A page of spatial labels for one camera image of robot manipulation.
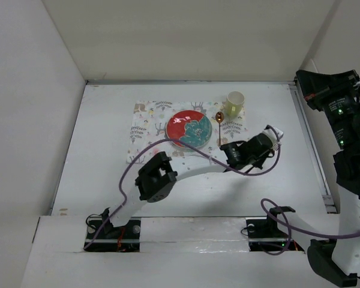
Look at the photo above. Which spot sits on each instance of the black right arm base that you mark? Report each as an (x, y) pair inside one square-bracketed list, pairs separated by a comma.
[(263, 235)]

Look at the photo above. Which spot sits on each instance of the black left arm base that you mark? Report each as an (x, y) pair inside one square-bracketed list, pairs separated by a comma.
[(124, 239)]

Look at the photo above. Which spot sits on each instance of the red and teal plate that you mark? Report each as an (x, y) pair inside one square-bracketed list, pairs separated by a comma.
[(191, 127)]

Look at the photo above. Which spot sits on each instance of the floral patterned cloth placemat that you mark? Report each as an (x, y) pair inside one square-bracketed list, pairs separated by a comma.
[(150, 119)]

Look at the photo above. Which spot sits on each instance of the copper spoon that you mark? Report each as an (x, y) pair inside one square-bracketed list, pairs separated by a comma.
[(219, 117)]

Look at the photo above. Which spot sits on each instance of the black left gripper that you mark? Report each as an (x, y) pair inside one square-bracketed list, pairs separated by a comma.
[(258, 163)]

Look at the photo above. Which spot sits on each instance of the pale green mug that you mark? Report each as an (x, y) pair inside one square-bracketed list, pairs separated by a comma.
[(234, 103)]

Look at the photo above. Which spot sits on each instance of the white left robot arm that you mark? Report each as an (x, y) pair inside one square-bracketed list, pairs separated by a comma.
[(157, 177)]

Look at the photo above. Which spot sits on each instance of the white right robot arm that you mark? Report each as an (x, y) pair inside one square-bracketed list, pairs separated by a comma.
[(337, 258)]

